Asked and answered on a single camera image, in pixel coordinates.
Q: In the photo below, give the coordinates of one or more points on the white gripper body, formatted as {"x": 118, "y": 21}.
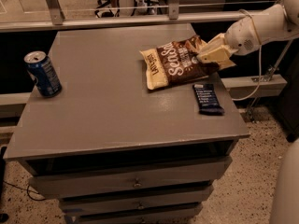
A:
{"x": 241, "y": 36}

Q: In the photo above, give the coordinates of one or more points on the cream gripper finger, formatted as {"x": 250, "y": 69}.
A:
{"x": 216, "y": 41}
{"x": 219, "y": 54}

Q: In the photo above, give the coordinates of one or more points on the brown chip bag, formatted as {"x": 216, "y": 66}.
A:
{"x": 176, "y": 63}

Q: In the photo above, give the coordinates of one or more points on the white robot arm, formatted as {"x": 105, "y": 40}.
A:
{"x": 280, "y": 22}

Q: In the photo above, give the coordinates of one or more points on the blue rxbar blueberry bar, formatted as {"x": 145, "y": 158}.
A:
{"x": 207, "y": 100}

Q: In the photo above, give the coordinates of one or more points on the grey drawer cabinet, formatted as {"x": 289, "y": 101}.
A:
{"x": 105, "y": 117}

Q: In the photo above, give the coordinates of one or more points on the grey top drawer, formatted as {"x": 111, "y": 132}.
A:
{"x": 130, "y": 178}

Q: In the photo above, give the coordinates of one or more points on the grey drawer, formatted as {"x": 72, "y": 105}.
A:
{"x": 137, "y": 200}
{"x": 130, "y": 178}
{"x": 146, "y": 216}

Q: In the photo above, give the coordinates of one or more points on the black office chair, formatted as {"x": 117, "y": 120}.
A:
{"x": 107, "y": 10}

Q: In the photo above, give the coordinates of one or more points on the grey middle drawer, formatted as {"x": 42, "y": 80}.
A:
{"x": 137, "y": 200}

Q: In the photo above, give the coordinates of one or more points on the grey bottom drawer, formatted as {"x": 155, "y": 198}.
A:
{"x": 146, "y": 216}

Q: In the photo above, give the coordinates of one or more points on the blue soda can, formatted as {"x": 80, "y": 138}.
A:
{"x": 42, "y": 72}

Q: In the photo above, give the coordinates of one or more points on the metal railing frame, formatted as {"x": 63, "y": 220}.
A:
{"x": 38, "y": 15}

